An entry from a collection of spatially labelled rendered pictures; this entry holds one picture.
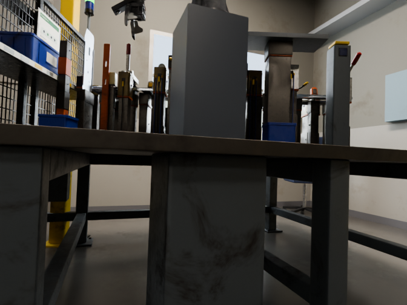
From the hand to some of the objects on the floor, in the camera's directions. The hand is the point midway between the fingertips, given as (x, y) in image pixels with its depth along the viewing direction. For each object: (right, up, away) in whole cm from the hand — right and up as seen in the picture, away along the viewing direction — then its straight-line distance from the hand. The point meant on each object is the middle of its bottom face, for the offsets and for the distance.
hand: (129, 33), depth 131 cm
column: (+35, -127, -46) cm, 139 cm away
